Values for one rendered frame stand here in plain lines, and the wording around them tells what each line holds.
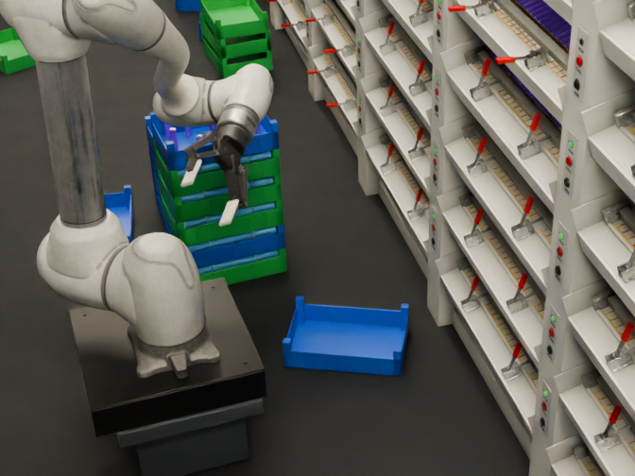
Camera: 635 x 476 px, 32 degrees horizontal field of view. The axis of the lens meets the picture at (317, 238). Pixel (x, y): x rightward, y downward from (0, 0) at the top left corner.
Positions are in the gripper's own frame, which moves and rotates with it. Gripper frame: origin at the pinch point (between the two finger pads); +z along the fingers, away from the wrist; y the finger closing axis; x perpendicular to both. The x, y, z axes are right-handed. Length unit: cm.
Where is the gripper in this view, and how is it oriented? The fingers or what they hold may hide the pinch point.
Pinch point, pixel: (207, 201)
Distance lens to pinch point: 243.7
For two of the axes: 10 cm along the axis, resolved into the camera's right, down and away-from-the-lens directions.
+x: -8.0, 2.0, 5.7
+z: -2.4, 7.6, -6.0
